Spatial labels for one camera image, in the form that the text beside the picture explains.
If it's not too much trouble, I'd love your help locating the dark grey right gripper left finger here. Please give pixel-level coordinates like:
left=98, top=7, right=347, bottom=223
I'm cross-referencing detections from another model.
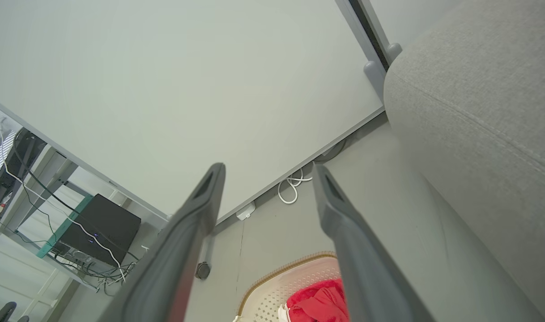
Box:
left=98, top=163, right=226, bottom=322

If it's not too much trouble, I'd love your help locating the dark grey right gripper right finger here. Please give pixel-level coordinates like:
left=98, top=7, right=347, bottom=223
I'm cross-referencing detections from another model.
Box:
left=312, top=162, right=436, bottom=322

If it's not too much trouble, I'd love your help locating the red garment with white trim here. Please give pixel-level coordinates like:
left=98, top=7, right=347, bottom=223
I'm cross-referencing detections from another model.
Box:
left=278, top=279, right=350, bottom=322

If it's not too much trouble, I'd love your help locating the grey fabric sofa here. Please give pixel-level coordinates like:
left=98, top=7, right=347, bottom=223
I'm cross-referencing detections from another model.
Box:
left=383, top=0, right=545, bottom=322

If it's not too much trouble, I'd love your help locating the grey partition foot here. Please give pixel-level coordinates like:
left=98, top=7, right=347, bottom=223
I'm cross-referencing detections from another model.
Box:
left=201, top=224, right=216, bottom=269
left=387, top=42, right=403, bottom=64
left=364, top=60, right=386, bottom=100

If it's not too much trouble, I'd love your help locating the black computer box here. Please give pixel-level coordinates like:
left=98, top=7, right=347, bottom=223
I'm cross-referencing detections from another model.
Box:
left=55, top=194, right=142, bottom=268

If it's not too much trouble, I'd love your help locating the small white plastic box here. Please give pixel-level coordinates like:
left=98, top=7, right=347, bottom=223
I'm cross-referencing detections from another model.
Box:
left=236, top=202, right=256, bottom=221

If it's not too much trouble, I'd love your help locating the cream perforated laundry basket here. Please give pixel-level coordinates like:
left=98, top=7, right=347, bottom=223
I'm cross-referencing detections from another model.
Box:
left=232, top=252, right=345, bottom=322

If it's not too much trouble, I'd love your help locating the teal shelf bar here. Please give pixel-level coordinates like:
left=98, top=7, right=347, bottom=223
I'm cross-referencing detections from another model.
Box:
left=36, top=195, right=94, bottom=259

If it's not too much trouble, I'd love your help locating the white partition panel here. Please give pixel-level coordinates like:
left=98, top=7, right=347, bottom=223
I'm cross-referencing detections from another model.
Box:
left=0, top=0, right=385, bottom=224

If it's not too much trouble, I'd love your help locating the black monitor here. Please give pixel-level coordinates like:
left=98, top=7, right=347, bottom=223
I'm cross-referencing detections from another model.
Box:
left=0, top=128, right=47, bottom=207

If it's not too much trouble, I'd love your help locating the dark office chair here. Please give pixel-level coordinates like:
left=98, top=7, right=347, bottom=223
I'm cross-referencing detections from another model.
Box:
left=0, top=301, right=30, bottom=322

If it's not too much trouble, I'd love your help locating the thin white cable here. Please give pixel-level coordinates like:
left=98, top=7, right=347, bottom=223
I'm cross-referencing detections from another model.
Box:
left=0, top=119, right=126, bottom=283

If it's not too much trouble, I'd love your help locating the coiled white cable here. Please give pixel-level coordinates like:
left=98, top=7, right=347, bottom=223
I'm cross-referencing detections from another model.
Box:
left=278, top=168, right=313, bottom=205

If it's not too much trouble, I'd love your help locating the grey metal desk frame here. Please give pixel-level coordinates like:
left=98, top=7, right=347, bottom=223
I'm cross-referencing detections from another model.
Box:
left=0, top=101, right=166, bottom=296

